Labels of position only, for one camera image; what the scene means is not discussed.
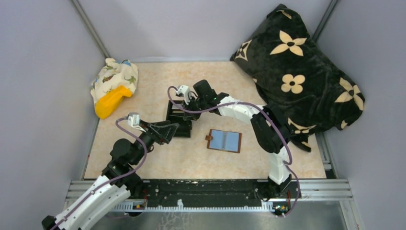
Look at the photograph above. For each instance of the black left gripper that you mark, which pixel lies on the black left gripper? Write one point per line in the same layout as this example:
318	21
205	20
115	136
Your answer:
154	132

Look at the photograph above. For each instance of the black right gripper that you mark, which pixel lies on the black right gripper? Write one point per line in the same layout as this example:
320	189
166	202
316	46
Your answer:
186	107

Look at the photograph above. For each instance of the brown leather card holder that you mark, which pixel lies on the brown leather card holder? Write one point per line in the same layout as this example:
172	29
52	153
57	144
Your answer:
226	141

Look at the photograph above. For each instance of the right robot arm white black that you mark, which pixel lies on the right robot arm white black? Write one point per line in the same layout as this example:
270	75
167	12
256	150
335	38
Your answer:
269	124

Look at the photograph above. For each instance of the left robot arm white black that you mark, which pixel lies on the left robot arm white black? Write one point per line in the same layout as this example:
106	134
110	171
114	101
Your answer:
118	180

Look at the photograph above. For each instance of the black plastic card tray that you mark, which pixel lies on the black plastic card tray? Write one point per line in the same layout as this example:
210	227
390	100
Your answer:
175	115

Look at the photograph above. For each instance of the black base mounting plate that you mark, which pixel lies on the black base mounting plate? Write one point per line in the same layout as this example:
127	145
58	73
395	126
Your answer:
217	193

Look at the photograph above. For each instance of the dinosaur print yellow cloth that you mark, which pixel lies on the dinosaur print yellow cloth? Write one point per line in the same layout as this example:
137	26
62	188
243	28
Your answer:
115	81

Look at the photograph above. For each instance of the black floral plush blanket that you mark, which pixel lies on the black floral plush blanket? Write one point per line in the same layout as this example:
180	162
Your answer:
290	71

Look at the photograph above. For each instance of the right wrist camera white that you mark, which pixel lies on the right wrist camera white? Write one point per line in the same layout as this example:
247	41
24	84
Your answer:
183	91

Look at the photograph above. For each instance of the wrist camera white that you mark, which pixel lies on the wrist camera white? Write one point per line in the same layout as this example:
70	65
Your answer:
133	120
183	91

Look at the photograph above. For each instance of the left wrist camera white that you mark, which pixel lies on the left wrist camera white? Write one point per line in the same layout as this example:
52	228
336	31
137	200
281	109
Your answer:
133	120

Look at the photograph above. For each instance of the aluminium front rail frame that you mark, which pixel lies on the aluminium front rail frame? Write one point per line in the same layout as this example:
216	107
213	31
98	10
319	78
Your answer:
318	190

